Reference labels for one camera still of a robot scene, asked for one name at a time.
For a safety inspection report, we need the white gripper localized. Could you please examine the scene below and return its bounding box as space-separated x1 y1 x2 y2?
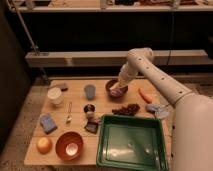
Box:
116 63 138 88

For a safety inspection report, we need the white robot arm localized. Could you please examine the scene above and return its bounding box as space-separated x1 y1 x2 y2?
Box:
118 48 213 171

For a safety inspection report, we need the purple bowl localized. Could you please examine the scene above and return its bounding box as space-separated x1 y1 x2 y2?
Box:
105 79 128 98

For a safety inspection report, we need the orange-red bowl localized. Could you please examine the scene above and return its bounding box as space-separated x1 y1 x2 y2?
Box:
55 132 84 161

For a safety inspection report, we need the white metal shelf beam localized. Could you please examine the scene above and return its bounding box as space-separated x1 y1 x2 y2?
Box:
25 50 213 68

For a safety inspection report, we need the orange carrot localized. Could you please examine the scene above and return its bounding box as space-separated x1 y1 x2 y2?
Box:
138 88 152 104

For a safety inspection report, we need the bunch of dark grapes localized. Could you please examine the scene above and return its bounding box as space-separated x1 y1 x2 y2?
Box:
112 103 140 116

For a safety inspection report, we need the light blue cup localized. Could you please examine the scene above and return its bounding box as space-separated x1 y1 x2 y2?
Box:
84 84 96 100

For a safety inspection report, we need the light blue cloth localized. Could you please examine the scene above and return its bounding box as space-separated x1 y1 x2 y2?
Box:
145 103 169 119

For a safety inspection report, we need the small dark square block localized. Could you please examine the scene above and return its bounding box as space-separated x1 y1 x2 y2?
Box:
85 122 99 134

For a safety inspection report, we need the green plastic tray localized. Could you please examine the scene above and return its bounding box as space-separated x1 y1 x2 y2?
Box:
96 115 169 171

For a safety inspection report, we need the metal spoon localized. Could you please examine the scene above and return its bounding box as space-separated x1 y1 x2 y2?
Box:
66 102 72 124

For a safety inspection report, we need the white cup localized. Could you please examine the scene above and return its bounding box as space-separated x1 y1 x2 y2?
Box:
47 87 63 105

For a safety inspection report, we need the diagonal metal pole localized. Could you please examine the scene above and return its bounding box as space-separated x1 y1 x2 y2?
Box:
9 0 50 85

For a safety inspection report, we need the blue sponge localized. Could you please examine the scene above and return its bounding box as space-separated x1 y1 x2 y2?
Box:
40 114 57 134

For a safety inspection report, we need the orange fruit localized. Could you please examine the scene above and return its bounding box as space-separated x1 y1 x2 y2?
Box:
36 137 52 154

